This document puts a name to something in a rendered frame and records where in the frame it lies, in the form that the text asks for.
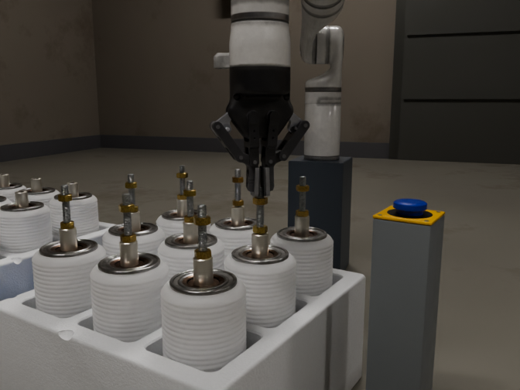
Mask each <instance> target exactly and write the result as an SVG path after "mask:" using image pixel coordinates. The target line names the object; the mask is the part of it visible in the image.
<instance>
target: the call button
mask: <svg viewBox="0 0 520 390"><path fill-rule="evenodd" d="M393 207H394V208H395V209H396V213H397V214H401V215H406V216H420V215H423V211H424V210H427V203H426V202H425V201H423V200H417V199H397V200H395V201H394V202H393Z"/></svg>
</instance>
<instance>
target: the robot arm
mask: <svg viewBox="0 0 520 390"><path fill-rule="evenodd" d="M343 6H344V0H301V8H302V27H301V35H300V45H299V46H300V55H301V57H302V59H303V61H304V62H305V63H308V64H329V65H330V68H329V70H328V71H327V72H325V73H324V74H322V75H320V76H318V77H314V78H313V79H310V80H308V81H307V82H306V83H305V121H304V120H302V119H301V118H299V117H298V116H297V115H295V114H294V113H293V106H292V104H291V102H290V64H291V42H290V34H289V0H231V34H230V41H229V53H216V54H215V55H214V68H216V69H230V100H229V103H228V105H227V107H226V114H224V115H223V116H221V117H220V118H219V119H218V120H216V121H212V122H211V123H210V129H211V131H212V132H213V133H214V134H215V135H216V137H217V138H218V140H219V141H220V142H221V144H222V145H223V146H224V147H225V148H226V150H227V151H228V153H229V154H230V155H231V157H232V158H233V159H234V160H237V161H238V162H240V163H244V164H245V165H246V188H247V190H248V191H249V192H250V194H251V195H252V196H253V197H259V194H260V187H263V189H264V191H263V192H264V193H263V194H264V197H266V196H270V191H272V190H273V189H274V165H275V164H276V163H278V162H280V161H286V160H287V159H288V158H289V156H290V155H291V153H292V152H293V150H294V148H295V147H296V146H297V145H298V143H299V141H300V140H301V138H302V137H303V136H304V159H307V160H313V161H333V160H338V159H340V113H341V78H342V63H343V54H344V31H343V29H342V28H341V27H340V26H328V24H330V23H331V22H332V21H333V20H335V19H336V17H337V16H338V15H339V14H340V11H341V10H342V8H343ZM230 121H231V122H232V123H233V125H234V126H235V128H236V129H237V130H238V131H239V133H240V134H241V135H242V136H243V143H244V147H245V153H243V152H242V151H241V149H240V148H239V147H238V145H237V144H236V142H235V141H234V140H233V138H232V137H231V136H230V134H229V133H230V132H231V126H230ZM287 122H289V124H288V126H287V129H288V133H287V134H286V136H285V138H284V139H283V140H282V141H281V143H280V144H279V146H278V147H277V141H278V135H279V134H280V132H281V131H282V130H283V129H284V127H285V126H286V124H287ZM259 139H261V141H260V143H261V162H262V165H261V166H259V167H258V164H259V150H258V149H259ZM276 147H277V149H276Z"/></svg>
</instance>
